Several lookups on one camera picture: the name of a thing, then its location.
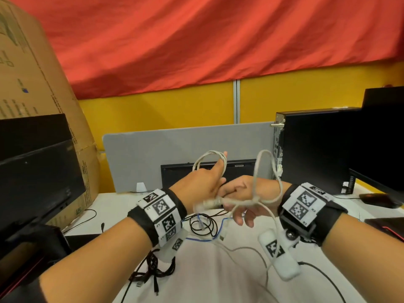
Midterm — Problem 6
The red cloth curtain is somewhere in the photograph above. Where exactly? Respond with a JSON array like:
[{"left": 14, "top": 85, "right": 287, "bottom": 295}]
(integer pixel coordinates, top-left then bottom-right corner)
[{"left": 6, "top": 0, "right": 404, "bottom": 100}]

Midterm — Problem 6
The large brown cardboard box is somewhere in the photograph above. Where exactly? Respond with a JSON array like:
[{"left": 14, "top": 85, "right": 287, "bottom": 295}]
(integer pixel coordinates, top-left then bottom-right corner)
[{"left": 0, "top": 0, "right": 101, "bottom": 229}]

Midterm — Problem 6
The thin blue cable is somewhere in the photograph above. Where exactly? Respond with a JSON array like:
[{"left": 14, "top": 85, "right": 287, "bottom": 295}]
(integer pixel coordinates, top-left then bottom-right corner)
[{"left": 186, "top": 213, "right": 246, "bottom": 243}]

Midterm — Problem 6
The bundled black cable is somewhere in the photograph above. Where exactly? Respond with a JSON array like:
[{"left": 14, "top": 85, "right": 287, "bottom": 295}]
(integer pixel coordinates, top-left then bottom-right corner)
[{"left": 120, "top": 248, "right": 177, "bottom": 303}]

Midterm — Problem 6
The person's left forearm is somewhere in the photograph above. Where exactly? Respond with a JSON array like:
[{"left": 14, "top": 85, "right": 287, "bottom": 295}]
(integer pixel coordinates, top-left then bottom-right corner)
[{"left": 38, "top": 216, "right": 155, "bottom": 303}]

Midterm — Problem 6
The white wrist camera with marker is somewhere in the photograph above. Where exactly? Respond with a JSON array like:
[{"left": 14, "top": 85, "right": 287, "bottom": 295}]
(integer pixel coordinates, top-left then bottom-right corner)
[{"left": 258, "top": 228, "right": 301, "bottom": 280}]

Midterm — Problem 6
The person's left hand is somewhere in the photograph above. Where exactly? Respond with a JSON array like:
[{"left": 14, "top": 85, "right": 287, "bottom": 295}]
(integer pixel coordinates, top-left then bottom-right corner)
[{"left": 170, "top": 151, "right": 228, "bottom": 215}]

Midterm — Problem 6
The person's right forearm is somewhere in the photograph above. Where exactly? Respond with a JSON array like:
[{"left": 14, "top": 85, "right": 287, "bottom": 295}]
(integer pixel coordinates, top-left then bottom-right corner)
[{"left": 320, "top": 213, "right": 404, "bottom": 303}]

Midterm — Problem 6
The small black monitor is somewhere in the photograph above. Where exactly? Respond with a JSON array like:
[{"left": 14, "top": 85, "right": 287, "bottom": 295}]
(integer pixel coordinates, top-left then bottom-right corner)
[{"left": 160, "top": 159, "right": 257, "bottom": 190}]

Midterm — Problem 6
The black and red chair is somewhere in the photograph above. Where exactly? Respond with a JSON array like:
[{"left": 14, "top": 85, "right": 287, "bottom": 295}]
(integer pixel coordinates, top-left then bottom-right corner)
[{"left": 0, "top": 223, "right": 72, "bottom": 303}]

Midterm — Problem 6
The black and red pad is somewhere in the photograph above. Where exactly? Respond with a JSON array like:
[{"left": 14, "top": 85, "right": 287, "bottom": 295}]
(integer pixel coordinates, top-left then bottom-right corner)
[{"left": 364, "top": 217, "right": 404, "bottom": 242}]

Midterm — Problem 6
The thin black cable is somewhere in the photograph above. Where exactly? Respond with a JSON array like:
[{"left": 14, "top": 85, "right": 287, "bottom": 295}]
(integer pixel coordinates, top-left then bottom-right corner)
[{"left": 62, "top": 209, "right": 106, "bottom": 234}]

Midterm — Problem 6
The grey wall post strip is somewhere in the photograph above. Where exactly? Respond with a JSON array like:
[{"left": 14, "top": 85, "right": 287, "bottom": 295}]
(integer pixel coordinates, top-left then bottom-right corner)
[{"left": 233, "top": 79, "right": 241, "bottom": 125}]

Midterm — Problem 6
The black monitor with stand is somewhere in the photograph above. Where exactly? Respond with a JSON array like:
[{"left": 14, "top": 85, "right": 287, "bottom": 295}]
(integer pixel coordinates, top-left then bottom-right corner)
[{"left": 348, "top": 87, "right": 404, "bottom": 209}]

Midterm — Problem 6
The grey desk partition panel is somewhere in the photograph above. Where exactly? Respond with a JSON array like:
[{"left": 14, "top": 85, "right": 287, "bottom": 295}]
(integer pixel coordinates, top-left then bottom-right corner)
[{"left": 102, "top": 122, "right": 276, "bottom": 194}]

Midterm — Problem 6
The large black monitor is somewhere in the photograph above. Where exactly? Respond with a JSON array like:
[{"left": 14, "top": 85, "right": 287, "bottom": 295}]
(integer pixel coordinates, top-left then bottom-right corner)
[{"left": 0, "top": 113, "right": 87, "bottom": 242}]

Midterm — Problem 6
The black right wristband with markers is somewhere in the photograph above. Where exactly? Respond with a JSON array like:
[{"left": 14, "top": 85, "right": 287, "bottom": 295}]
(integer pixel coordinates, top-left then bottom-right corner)
[{"left": 278, "top": 182, "right": 348, "bottom": 247}]

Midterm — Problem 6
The grey network cable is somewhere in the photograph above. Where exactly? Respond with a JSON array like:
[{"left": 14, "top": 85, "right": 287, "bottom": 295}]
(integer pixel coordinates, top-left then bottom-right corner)
[{"left": 192, "top": 149, "right": 284, "bottom": 238}]

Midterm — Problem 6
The person's right hand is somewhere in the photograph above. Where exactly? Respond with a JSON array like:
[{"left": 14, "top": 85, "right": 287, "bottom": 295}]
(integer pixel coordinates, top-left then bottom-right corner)
[{"left": 217, "top": 175, "right": 284, "bottom": 228}]

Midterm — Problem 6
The thick black cable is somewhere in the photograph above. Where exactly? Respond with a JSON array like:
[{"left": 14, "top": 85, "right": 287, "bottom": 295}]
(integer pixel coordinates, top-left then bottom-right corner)
[{"left": 298, "top": 261, "right": 348, "bottom": 303}]

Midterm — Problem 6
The black desktop computer tower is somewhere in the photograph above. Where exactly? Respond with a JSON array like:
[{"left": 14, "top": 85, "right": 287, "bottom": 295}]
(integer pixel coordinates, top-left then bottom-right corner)
[{"left": 270, "top": 107, "right": 363, "bottom": 197}]

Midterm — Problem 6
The black wristband with markers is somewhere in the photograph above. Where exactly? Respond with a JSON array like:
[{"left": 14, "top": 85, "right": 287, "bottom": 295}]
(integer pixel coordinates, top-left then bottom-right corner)
[
  {"left": 127, "top": 188, "right": 188, "bottom": 251},
  {"left": 278, "top": 182, "right": 348, "bottom": 247}
]

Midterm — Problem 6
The coiled black cable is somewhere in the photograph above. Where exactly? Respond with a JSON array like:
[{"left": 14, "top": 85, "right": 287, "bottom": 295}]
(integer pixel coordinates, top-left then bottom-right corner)
[{"left": 189, "top": 210, "right": 229, "bottom": 241}]

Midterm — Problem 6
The black left wristband with markers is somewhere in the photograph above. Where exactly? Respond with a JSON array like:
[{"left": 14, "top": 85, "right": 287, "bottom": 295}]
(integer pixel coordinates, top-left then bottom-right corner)
[{"left": 127, "top": 188, "right": 188, "bottom": 251}]

